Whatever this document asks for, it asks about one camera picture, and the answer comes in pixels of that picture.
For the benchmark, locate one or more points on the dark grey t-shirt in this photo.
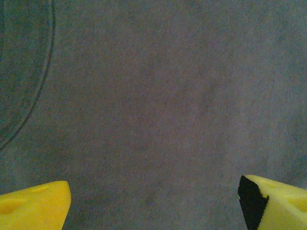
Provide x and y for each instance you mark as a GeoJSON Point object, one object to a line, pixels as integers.
{"type": "Point", "coordinates": [153, 95]}

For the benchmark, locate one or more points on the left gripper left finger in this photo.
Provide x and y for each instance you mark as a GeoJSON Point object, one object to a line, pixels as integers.
{"type": "Point", "coordinates": [33, 206]}

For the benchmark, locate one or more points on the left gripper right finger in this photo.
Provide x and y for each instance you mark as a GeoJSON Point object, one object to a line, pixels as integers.
{"type": "Point", "coordinates": [275, 206]}

